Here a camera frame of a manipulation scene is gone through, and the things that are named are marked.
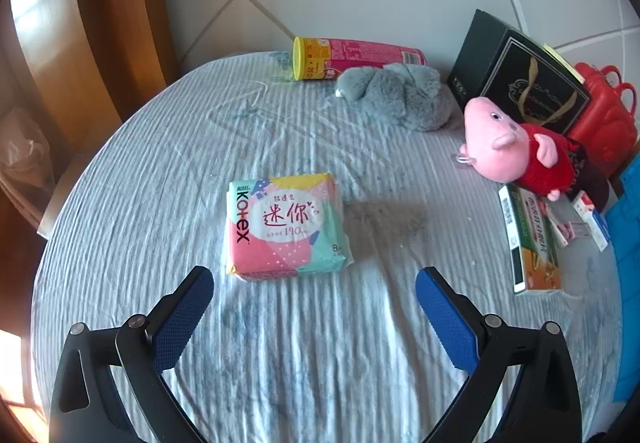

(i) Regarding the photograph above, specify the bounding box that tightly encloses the grey plush toy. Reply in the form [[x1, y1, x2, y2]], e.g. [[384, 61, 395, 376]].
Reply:
[[335, 63, 453, 131]]

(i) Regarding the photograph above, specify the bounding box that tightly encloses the red toy suitcase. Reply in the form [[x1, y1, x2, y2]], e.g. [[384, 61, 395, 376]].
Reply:
[[565, 62, 640, 179]]

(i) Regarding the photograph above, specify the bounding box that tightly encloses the blue plastic crate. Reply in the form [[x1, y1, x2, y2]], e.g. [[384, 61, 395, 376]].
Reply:
[[607, 158, 640, 404]]

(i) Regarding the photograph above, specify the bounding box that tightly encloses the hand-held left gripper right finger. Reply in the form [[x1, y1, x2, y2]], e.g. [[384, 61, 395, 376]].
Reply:
[[415, 267, 583, 443]]

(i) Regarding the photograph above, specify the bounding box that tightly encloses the pink white slim box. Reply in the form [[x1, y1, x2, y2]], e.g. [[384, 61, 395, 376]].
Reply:
[[546, 208, 593, 246]]

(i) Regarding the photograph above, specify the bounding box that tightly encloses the colourful sanitary pad pack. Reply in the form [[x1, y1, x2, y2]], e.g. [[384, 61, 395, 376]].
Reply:
[[224, 172, 355, 281]]

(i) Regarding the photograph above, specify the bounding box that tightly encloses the pink pig plush red dress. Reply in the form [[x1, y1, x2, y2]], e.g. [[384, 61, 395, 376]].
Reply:
[[456, 96, 577, 201]]

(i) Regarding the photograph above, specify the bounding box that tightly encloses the light blue striped bed sheet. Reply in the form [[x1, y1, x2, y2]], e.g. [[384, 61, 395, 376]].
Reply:
[[31, 50, 626, 443]]

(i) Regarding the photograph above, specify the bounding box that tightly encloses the dark maroon cloth bag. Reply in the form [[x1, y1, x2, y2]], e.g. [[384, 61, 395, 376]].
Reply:
[[562, 138, 611, 211]]

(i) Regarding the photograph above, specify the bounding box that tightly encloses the red white blue small box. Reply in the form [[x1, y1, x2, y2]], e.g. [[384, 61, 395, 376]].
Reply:
[[571, 190, 611, 252]]

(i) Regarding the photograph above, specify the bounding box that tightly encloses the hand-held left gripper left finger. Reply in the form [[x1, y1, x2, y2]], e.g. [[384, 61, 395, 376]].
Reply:
[[49, 266, 216, 443]]

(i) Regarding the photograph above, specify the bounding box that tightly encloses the yellow sticky notepad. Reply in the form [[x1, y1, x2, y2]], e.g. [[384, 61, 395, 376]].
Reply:
[[542, 42, 586, 84]]

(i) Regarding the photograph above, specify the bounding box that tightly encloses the wooden nightstand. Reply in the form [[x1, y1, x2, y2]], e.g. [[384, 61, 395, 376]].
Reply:
[[37, 153, 98, 239]]

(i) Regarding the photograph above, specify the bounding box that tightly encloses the pink yellow canister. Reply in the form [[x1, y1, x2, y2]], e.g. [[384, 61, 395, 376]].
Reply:
[[291, 36, 427, 82]]

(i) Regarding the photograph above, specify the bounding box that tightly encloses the green white medicine box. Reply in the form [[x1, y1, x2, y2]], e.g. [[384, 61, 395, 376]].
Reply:
[[498, 183, 562, 295]]

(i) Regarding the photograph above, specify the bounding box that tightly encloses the clear plastic bag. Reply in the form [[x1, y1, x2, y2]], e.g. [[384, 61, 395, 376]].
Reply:
[[0, 106, 56, 206]]

